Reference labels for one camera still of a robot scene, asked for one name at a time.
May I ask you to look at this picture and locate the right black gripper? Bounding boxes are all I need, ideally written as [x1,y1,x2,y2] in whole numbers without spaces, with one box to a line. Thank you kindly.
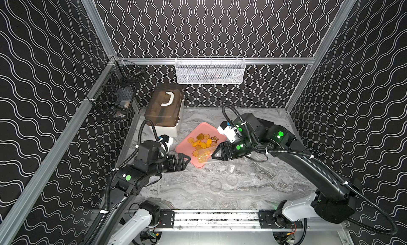
[209,138,258,163]

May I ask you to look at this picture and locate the clear jar brown cookies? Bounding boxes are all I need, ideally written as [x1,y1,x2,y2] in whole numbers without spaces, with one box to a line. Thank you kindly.
[226,164,238,174]

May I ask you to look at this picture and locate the clear jar orange cookies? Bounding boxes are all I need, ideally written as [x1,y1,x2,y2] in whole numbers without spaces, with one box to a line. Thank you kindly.
[192,146,217,164]

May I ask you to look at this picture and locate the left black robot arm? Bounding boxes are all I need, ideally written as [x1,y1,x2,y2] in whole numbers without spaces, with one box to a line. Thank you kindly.
[81,120,191,245]

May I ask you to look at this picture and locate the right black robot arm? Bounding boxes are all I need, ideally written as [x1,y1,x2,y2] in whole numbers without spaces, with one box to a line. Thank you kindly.
[212,105,398,235]

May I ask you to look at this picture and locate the pink plastic tray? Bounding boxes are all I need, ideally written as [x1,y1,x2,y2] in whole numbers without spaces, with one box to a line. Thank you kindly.
[176,122,227,168]

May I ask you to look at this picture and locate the brown lid storage box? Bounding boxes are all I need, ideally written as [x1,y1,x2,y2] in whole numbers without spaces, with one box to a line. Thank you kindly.
[145,84,184,138]

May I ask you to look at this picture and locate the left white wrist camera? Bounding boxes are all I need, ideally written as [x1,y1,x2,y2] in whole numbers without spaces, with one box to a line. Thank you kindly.
[159,134,174,147]

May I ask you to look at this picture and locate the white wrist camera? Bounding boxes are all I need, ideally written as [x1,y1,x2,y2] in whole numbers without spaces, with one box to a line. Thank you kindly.
[159,134,174,147]
[217,121,239,142]

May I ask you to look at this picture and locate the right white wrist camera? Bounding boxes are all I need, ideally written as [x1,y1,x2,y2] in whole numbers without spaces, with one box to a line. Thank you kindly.
[217,121,239,142]

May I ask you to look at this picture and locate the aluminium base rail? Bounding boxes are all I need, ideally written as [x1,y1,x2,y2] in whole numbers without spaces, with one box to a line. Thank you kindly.
[92,209,344,230]

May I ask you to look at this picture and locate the white wire basket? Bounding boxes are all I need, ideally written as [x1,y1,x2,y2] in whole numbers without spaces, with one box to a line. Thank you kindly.
[174,56,246,85]

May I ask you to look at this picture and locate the black wire basket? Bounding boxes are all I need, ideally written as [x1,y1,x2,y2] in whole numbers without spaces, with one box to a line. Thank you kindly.
[91,61,145,120]

